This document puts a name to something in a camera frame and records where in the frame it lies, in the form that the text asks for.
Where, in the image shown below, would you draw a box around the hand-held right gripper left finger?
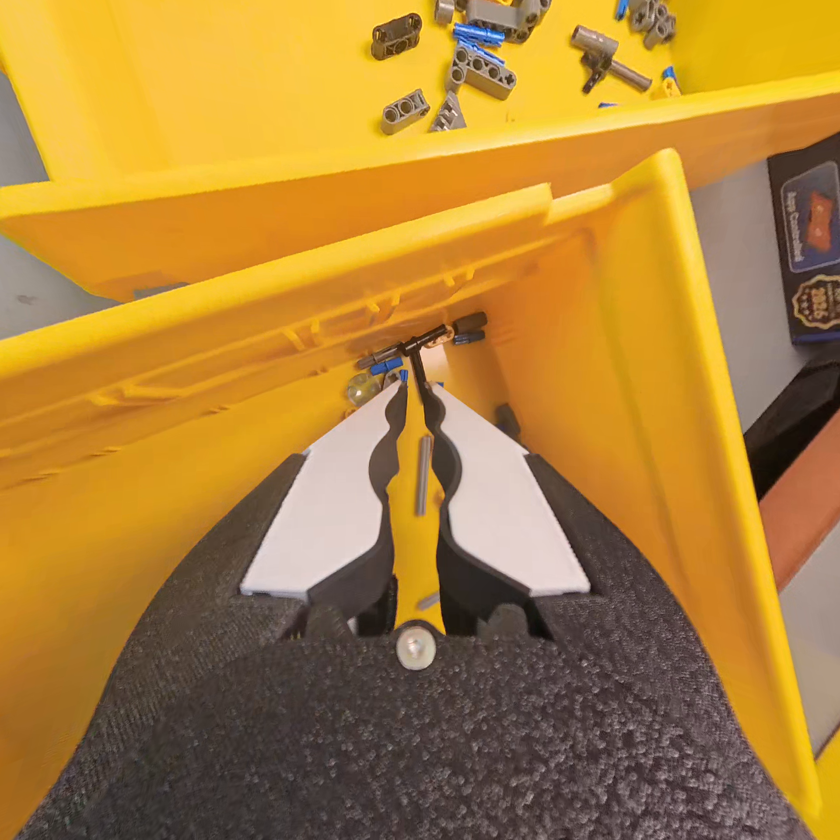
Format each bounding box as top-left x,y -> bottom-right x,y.
239,382 -> 409,637

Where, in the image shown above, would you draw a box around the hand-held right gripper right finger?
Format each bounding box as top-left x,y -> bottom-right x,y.
421,382 -> 592,637

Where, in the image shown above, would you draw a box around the yellow plastic bin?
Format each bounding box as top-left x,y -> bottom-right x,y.
812,718 -> 840,840
0,147 -> 824,840
0,0 -> 840,304

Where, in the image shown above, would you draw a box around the assorted lego parts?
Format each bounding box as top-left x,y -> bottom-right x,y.
343,311 -> 526,611

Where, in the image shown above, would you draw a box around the blue lego set box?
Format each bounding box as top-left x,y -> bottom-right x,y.
766,134 -> 840,347

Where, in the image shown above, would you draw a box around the black two-hole lego beam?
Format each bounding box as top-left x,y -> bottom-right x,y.
369,12 -> 424,62

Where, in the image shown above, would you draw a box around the dark object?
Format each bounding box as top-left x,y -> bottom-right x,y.
743,354 -> 840,503

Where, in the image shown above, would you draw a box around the brown wooden board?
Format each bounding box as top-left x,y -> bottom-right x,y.
759,407 -> 840,595

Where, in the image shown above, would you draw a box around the pile of grey blue parts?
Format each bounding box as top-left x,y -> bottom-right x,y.
367,0 -> 683,135

